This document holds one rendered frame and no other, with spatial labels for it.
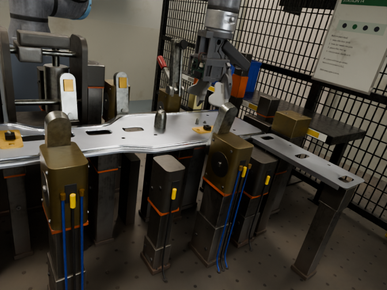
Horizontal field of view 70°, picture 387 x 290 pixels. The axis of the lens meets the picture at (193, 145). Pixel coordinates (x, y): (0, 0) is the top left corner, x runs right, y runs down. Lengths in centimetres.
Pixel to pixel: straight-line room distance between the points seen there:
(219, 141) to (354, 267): 58
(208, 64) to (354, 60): 61
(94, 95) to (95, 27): 323
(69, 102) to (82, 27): 324
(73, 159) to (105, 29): 370
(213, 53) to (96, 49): 345
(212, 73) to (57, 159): 41
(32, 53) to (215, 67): 43
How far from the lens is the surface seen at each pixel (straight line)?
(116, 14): 419
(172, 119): 82
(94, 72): 84
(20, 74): 114
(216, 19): 69
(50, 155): 49
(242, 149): 60
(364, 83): 112
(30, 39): 78
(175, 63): 91
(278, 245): 93
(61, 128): 50
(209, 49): 69
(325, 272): 93
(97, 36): 409
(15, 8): 118
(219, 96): 71
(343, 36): 118
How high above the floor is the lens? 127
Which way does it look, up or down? 24 degrees down
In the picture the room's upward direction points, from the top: 10 degrees clockwise
